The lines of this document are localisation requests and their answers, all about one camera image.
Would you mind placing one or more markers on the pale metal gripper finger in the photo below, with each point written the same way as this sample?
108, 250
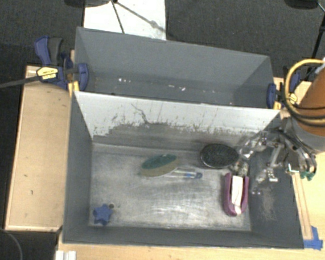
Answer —
271, 175
248, 147

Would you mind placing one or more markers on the black round disc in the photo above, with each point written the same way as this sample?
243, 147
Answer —
218, 156

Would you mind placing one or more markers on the pale wood board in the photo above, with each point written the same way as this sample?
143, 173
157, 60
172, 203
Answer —
42, 149

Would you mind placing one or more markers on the blue star-shaped toy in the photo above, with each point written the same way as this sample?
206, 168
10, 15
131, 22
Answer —
102, 214

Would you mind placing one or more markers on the grey metal bin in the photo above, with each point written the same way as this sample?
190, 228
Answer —
159, 195

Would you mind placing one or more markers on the purple and white stapler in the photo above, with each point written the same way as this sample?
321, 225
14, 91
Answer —
234, 197

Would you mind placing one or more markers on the clear pen with blue cap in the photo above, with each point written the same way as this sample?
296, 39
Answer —
188, 174

